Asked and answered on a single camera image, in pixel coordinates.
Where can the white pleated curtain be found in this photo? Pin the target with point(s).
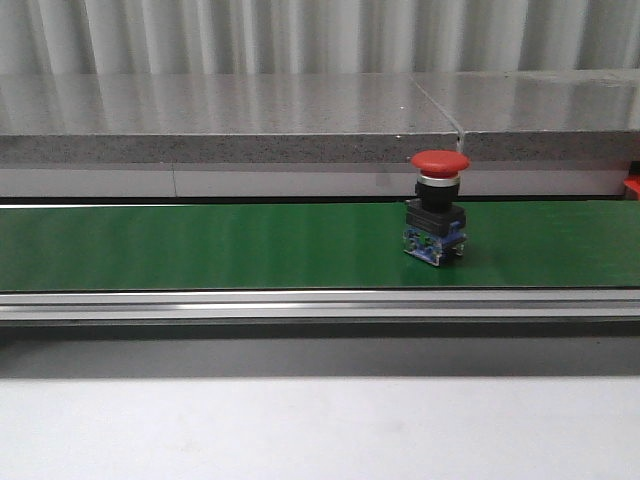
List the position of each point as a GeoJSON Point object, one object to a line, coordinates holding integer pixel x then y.
{"type": "Point", "coordinates": [248, 37]}

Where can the red plastic object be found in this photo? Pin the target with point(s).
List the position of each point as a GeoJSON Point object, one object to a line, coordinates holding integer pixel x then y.
{"type": "Point", "coordinates": [632, 182]}

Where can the aluminium conveyor side rail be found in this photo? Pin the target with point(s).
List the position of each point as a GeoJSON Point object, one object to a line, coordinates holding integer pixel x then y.
{"type": "Point", "coordinates": [322, 313]}

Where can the green conveyor belt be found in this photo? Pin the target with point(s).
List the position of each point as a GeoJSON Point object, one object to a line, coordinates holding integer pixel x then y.
{"type": "Point", "coordinates": [318, 245]}

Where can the red mushroom push button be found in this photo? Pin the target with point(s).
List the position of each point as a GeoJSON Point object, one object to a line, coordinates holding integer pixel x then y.
{"type": "Point", "coordinates": [434, 224]}

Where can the grey stone counter slab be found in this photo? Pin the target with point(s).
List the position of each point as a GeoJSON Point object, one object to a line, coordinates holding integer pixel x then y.
{"type": "Point", "coordinates": [590, 116]}

